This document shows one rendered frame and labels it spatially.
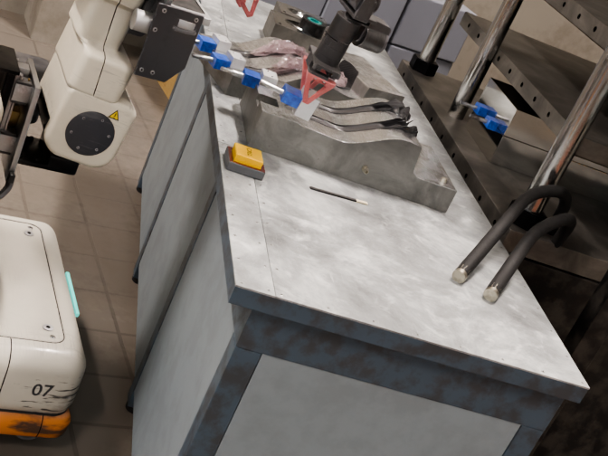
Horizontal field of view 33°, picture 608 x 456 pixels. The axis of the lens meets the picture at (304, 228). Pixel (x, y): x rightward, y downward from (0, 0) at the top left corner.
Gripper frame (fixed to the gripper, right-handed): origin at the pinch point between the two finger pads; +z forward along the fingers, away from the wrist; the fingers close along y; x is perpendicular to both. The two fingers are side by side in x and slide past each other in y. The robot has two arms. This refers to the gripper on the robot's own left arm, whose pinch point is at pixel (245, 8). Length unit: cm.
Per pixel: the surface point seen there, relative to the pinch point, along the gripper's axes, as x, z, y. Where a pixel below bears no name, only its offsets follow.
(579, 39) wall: -266, 159, 248
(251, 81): 5.5, 9.2, -20.6
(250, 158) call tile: 15, 10, -52
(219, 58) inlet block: 8.5, 10.1, -3.4
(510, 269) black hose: -31, 32, -80
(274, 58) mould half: -8.3, 17.4, 5.9
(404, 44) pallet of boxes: -114, 97, 159
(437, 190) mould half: -30, 32, -48
